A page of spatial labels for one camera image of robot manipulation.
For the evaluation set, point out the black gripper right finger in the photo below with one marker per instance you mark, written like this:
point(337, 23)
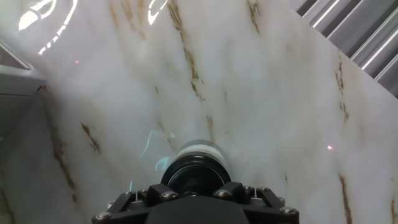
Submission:
point(239, 192)

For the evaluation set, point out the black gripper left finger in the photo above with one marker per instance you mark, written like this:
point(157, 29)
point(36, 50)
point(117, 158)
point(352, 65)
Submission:
point(155, 193)

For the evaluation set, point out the small clear glass jar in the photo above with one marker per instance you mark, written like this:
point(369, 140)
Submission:
point(200, 148)

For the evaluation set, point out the white marble pattern board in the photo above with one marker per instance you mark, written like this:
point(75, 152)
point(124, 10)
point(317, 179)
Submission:
point(248, 93)

